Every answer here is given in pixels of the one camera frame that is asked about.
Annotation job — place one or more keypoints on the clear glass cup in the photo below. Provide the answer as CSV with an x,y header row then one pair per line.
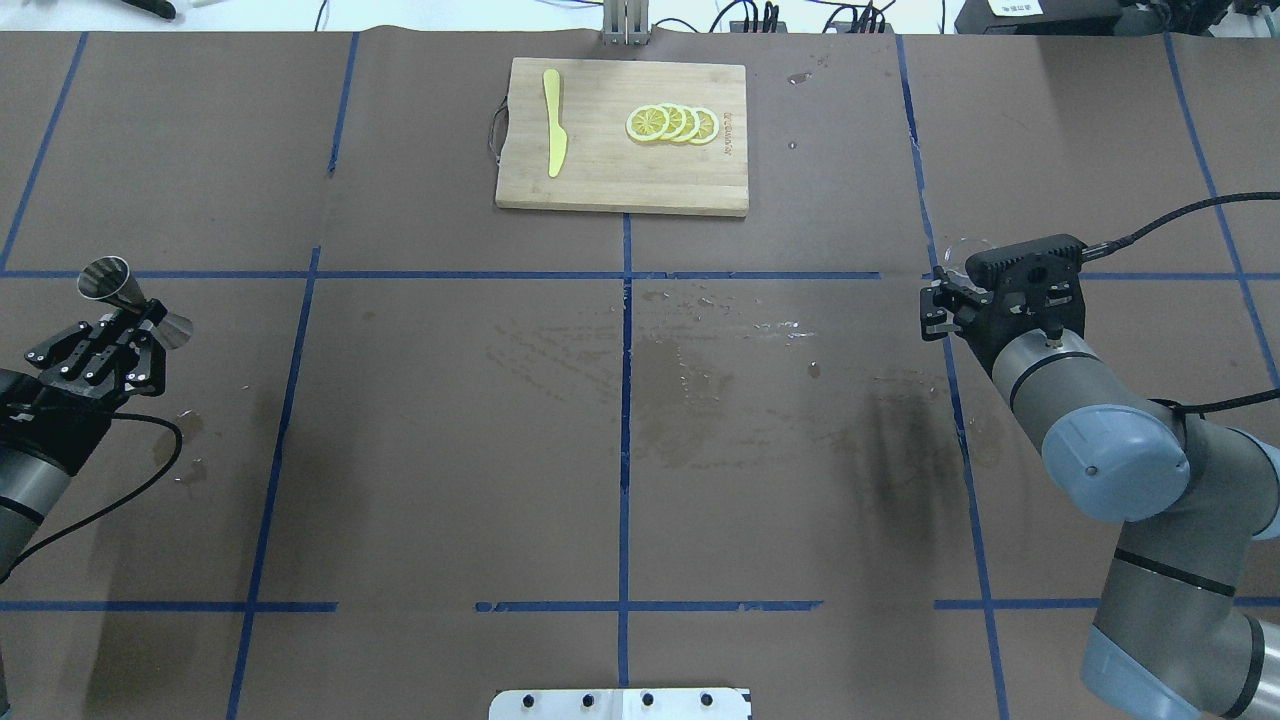
x,y
955,256

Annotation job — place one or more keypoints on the wooden cutting board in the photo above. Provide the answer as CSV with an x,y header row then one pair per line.
x,y
705,173

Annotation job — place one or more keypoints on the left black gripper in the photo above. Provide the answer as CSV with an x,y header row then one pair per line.
x,y
48,422

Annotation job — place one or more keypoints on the aluminium frame post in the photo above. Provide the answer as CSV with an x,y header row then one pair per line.
x,y
625,22

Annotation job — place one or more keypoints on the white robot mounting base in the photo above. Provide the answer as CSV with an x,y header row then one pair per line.
x,y
623,703

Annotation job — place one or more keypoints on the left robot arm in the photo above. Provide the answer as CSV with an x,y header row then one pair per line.
x,y
31,487

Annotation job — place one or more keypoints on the steel double jigger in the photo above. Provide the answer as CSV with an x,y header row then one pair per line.
x,y
110,280

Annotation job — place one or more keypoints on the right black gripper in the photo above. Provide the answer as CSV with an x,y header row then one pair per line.
x,y
978,335

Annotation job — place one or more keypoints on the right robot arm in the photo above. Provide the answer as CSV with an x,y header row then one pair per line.
x,y
1190,496

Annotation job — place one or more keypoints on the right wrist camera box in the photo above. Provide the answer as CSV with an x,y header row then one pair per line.
x,y
1030,267

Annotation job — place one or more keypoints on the yellow plastic knife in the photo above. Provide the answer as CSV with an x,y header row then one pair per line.
x,y
551,80

